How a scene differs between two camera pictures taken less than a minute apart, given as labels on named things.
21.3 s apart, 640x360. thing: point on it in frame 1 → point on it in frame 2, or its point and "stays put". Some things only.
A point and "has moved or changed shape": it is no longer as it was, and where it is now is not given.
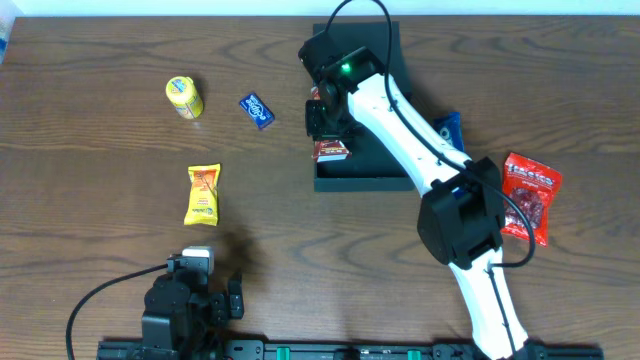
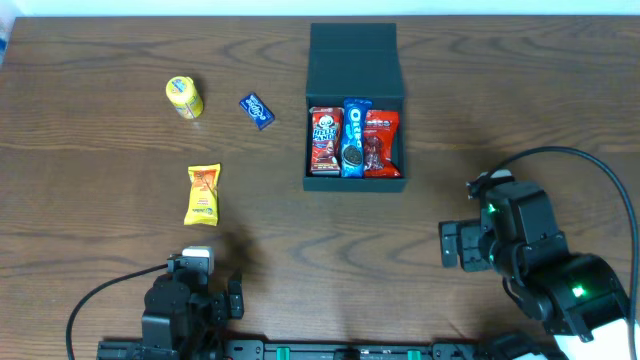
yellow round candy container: (181, 92) stays put
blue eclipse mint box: (252, 105) stays put
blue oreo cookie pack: (450, 128) → (352, 155)
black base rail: (338, 350) stays put
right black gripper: (316, 118) → (461, 244)
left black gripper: (220, 306) stays put
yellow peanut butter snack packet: (202, 205) stays put
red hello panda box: (327, 150) has moved or changed shape
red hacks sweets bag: (534, 185) has moved or changed shape
